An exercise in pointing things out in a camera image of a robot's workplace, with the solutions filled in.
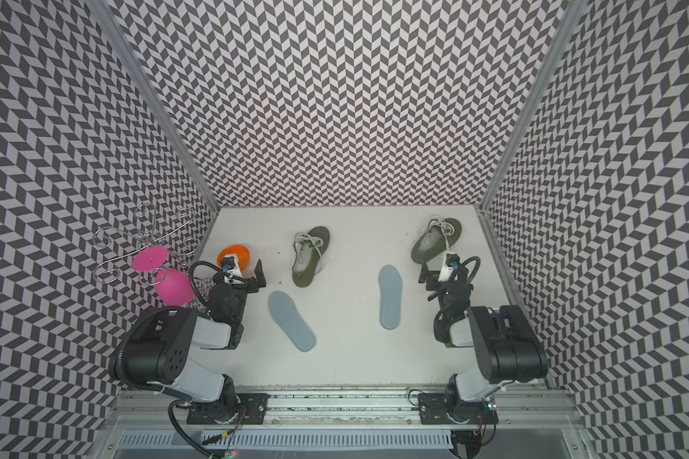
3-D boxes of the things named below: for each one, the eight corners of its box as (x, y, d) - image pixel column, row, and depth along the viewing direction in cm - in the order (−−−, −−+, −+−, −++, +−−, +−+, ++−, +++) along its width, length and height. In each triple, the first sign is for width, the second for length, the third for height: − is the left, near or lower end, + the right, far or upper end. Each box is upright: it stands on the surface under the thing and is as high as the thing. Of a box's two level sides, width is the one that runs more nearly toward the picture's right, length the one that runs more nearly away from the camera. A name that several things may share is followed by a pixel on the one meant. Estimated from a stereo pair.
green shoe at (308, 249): (281, 281, 97) (276, 271, 92) (305, 233, 111) (302, 221, 105) (309, 288, 95) (306, 278, 90) (330, 238, 109) (329, 227, 104)
